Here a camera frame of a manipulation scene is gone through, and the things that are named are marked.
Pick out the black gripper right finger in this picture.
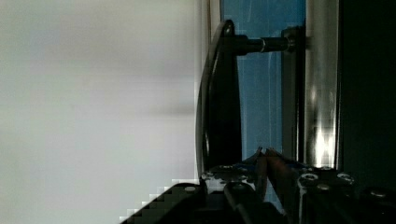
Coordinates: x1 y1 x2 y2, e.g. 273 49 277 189
265 148 307 224

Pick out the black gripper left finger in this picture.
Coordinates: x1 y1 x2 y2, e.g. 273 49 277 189
200 147 269 224

